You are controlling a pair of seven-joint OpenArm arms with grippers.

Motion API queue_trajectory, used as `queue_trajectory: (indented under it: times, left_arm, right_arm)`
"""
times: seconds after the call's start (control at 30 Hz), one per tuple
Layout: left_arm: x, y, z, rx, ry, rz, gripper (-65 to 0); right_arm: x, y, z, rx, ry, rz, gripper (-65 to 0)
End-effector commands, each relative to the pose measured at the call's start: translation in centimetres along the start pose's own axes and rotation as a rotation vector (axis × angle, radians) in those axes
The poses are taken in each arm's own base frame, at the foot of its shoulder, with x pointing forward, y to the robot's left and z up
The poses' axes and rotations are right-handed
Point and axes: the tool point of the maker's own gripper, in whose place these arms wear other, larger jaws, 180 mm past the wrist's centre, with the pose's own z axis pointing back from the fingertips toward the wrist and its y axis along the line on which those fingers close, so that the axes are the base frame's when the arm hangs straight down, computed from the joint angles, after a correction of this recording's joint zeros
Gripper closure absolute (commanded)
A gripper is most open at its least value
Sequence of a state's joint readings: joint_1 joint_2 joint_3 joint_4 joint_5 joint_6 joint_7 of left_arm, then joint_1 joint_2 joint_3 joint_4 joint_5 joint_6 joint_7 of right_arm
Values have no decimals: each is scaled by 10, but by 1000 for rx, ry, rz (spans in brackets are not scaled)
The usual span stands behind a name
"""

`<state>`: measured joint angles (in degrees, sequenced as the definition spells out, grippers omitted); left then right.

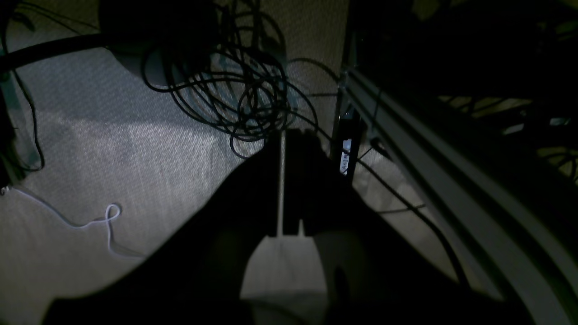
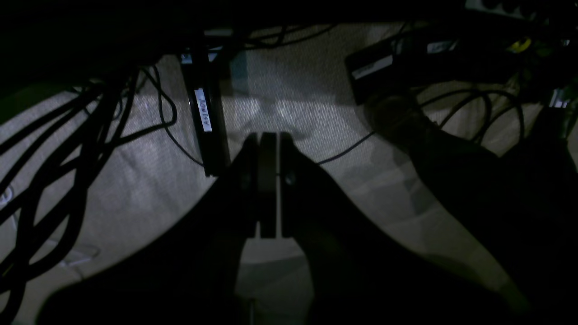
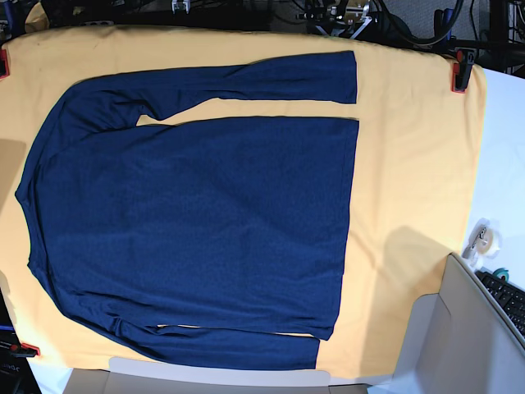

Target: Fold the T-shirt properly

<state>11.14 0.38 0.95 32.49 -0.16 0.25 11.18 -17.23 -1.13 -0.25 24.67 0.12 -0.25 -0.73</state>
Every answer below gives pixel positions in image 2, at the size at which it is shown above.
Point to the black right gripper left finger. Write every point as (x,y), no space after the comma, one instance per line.
(187,276)

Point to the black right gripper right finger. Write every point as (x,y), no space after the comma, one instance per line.
(360,275)

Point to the black power adapter with label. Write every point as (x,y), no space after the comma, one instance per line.
(202,87)

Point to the black power brick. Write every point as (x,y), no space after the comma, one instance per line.
(399,62)

